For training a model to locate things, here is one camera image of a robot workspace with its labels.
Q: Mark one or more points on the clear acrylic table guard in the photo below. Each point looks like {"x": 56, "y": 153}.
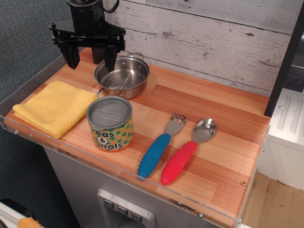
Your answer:
{"x": 212, "y": 188}

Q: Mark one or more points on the yellow folded cloth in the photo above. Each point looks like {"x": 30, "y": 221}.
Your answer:
{"x": 56, "y": 109}

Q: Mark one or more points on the white toy cabinet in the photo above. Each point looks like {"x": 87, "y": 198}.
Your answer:
{"x": 282, "y": 154}

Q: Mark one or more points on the red handled spoon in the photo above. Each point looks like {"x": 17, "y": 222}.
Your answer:
{"x": 202, "y": 132}

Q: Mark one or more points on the grey toy dispenser panel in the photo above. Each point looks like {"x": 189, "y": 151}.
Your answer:
{"x": 124, "y": 210}

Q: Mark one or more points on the orange object at corner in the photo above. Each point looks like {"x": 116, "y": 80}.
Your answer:
{"x": 28, "y": 223}

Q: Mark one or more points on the dark vertical post right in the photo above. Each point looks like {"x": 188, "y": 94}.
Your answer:
{"x": 287, "y": 61}

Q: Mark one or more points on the blue handled fork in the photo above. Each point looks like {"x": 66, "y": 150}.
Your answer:
{"x": 152, "y": 156}

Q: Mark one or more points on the stainless steel pot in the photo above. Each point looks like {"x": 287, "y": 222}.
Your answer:
{"x": 128, "y": 79}

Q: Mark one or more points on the peas and carrots toy can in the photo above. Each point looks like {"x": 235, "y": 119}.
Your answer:
{"x": 111, "y": 123}

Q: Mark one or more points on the dark vertical post left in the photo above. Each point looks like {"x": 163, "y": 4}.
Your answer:
{"x": 98, "y": 55}

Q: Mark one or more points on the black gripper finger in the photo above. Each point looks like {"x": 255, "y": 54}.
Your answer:
{"x": 70, "y": 54}
{"x": 110, "y": 56}

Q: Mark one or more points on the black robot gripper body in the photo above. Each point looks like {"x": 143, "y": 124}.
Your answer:
{"x": 88, "y": 27}

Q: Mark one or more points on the dark vertical post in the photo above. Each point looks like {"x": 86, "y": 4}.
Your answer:
{"x": 287, "y": 61}
{"x": 98, "y": 55}

